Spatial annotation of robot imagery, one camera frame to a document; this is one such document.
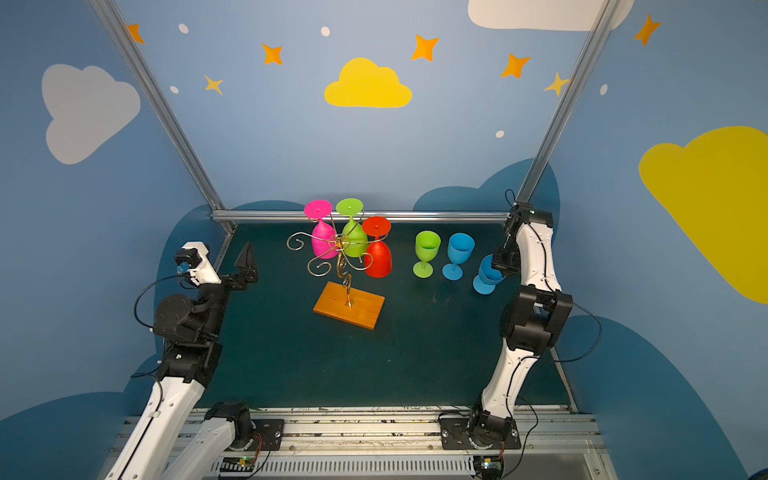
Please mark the left small circuit board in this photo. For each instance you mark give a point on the left small circuit board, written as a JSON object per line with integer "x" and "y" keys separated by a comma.
{"x": 240, "y": 465}

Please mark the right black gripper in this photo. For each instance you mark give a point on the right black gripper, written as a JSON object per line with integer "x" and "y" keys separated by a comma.
{"x": 507, "y": 260}

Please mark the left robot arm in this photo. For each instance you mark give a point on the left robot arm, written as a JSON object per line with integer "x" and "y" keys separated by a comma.
{"x": 190, "y": 329}

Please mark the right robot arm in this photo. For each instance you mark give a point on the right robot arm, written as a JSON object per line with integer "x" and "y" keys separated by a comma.
{"x": 530, "y": 323}

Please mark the aluminium frame post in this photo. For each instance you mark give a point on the aluminium frame post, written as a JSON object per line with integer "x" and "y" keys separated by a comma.
{"x": 113, "y": 22}
{"x": 584, "y": 65}

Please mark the small circuit board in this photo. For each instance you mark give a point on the small circuit board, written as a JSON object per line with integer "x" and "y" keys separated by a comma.
{"x": 240, "y": 465}
{"x": 487, "y": 467}

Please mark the blue wine glass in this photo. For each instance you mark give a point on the blue wine glass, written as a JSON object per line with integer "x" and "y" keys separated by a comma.
{"x": 487, "y": 278}
{"x": 459, "y": 249}

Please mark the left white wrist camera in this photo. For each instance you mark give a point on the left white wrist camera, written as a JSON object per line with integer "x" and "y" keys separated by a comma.
{"x": 193, "y": 264}

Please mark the right aluminium frame post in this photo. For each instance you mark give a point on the right aluminium frame post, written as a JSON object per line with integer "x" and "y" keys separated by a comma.
{"x": 584, "y": 65}

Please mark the red wine glass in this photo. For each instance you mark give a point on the red wine glass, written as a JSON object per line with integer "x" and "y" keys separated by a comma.
{"x": 378, "y": 261}

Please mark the left aluminium frame post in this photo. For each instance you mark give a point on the left aluminium frame post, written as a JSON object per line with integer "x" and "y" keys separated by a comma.
{"x": 113, "y": 22}

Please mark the wooden base wire glass rack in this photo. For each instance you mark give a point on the wooden base wire glass rack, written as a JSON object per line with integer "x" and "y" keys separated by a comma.
{"x": 339, "y": 300}

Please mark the back aluminium frame bar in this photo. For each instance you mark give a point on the back aluminium frame bar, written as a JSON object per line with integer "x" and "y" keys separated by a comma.
{"x": 399, "y": 216}

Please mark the pink wine glass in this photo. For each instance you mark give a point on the pink wine glass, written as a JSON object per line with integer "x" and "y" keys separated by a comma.
{"x": 323, "y": 236}

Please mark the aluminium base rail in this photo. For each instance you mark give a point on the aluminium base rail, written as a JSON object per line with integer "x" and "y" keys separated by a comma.
{"x": 404, "y": 441}

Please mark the green wine glass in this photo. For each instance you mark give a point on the green wine glass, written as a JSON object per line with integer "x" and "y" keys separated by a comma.
{"x": 353, "y": 238}
{"x": 427, "y": 244}

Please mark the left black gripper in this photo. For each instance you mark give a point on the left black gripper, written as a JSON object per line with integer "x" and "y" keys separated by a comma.
{"x": 235, "y": 279}

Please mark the right small circuit board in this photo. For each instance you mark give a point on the right small circuit board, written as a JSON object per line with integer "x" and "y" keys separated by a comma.
{"x": 487, "y": 467}

